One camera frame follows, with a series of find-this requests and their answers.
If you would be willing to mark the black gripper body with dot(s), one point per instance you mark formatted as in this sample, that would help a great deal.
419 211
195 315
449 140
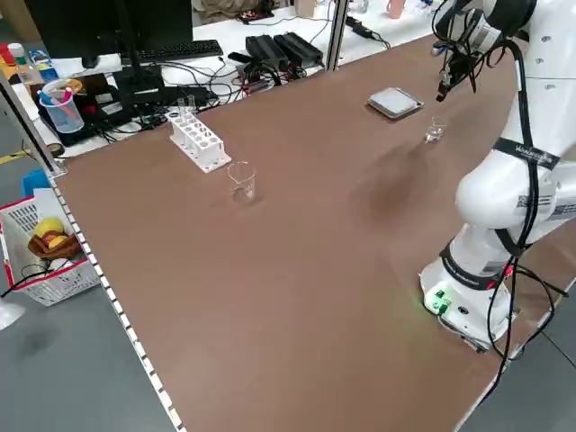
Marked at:
460 68

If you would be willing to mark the small glass beaker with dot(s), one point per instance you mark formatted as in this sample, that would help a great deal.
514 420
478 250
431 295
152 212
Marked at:
435 136

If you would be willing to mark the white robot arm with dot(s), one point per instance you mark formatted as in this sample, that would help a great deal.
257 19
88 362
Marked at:
495 198

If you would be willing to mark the silver digital balance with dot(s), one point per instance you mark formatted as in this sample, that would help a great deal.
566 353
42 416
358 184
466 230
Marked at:
391 101

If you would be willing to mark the large glass beaker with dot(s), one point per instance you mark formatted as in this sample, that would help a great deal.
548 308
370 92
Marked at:
240 189

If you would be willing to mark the pink cup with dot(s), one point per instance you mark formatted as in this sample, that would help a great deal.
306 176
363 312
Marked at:
395 9

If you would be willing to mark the black power adapter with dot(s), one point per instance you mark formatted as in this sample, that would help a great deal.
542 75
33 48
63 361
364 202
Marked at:
357 26

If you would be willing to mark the black power brick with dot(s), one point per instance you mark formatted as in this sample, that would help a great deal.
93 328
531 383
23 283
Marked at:
265 49
299 47

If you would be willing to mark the white test tube rack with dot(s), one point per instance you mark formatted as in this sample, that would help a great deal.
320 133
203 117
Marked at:
198 139

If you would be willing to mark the glass test tube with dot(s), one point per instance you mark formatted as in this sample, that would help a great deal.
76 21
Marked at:
182 108
191 104

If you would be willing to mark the black keyboard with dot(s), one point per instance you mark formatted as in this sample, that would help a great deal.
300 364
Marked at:
180 48

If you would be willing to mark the black monitor stand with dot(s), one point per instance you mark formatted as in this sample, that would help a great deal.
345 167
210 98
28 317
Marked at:
135 85

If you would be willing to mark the black computer monitor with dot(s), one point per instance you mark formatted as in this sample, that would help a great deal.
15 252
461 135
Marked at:
90 27

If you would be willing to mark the round wooden plate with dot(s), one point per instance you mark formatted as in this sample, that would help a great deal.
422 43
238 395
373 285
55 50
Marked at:
74 84

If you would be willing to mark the pink marker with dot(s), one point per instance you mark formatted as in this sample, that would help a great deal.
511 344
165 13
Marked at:
67 94

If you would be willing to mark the clear measuring cup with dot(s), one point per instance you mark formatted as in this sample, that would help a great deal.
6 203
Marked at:
63 119

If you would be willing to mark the black tape roll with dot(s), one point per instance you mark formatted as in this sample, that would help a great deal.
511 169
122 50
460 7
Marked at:
50 150

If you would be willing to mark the blue marker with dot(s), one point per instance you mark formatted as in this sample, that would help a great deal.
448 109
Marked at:
45 95

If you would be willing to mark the brown wooden bowl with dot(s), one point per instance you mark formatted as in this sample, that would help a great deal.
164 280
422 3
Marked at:
67 245

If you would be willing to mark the yellow lemon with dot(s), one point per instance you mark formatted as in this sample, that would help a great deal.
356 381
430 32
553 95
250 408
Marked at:
48 226

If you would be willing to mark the blue box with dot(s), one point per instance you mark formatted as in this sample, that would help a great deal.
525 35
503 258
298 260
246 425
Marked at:
36 182

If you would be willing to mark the plastic bottle white cap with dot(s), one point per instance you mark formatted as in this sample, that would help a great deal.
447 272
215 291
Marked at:
15 51

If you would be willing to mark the white plastic basket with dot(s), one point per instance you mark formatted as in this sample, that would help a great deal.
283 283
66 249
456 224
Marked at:
54 283

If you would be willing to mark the white round base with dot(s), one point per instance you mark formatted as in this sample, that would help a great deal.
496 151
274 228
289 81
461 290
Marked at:
9 315

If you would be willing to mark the aluminium frame post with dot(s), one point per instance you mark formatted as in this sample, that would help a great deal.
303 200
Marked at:
337 36

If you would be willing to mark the aluminium corner post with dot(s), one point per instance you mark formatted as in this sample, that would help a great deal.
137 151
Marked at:
31 130

